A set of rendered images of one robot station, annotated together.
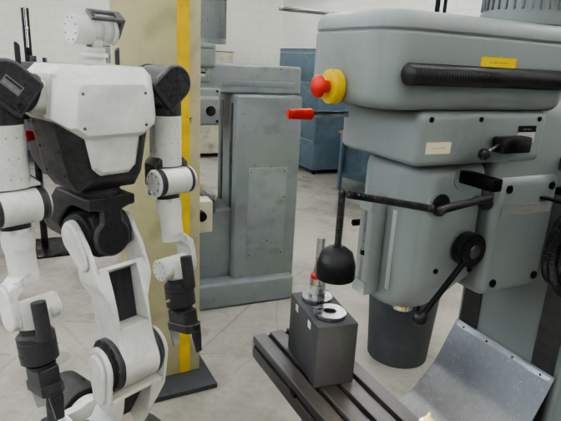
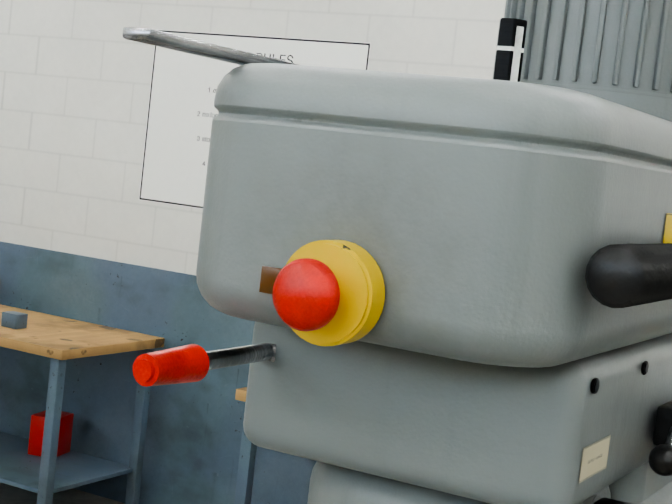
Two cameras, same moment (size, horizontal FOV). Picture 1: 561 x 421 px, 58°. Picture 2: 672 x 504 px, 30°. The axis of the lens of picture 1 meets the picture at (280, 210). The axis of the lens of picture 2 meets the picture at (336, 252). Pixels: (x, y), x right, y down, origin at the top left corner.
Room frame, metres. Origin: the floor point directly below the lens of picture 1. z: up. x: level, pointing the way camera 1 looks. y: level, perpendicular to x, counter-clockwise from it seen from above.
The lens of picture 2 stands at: (0.35, 0.32, 1.84)
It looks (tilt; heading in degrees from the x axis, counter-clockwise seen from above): 4 degrees down; 326
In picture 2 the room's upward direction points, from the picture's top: 7 degrees clockwise
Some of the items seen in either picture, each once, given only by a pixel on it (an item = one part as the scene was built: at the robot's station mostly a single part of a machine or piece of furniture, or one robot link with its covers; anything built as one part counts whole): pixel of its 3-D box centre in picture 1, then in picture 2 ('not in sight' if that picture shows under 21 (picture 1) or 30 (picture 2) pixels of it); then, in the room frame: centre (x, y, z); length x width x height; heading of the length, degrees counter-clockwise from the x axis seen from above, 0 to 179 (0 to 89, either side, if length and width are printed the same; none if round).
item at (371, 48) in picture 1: (439, 63); (497, 212); (1.05, -0.30, 1.81); 0.47 x 0.26 x 0.16; 118
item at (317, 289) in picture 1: (317, 286); not in sight; (1.37, -0.12, 1.17); 0.05 x 0.05 x 0.06
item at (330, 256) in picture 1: (336, 261); not in sight; (0.87, -0.11, 1.45); 0.07 x 0.07 x 0.06
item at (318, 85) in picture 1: (320, 86); (311, 294); (0.93, -0.06, 1.76); 0.04 x 0.03 x 0.04; 28
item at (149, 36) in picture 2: (335, 13); (249, 59); (1.07, -0.09, 1.89); 0.24 x 0.04 x 0.01; 118
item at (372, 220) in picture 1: (369, 244); not in sight; (0.99, -0.19, 1.45); 0.04 x 0.04 x 0.21; 28
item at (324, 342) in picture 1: (320, 333); not in sight; (1.33, -0.14, 1.04); 0.22 x 0.12 x 0.20; 19
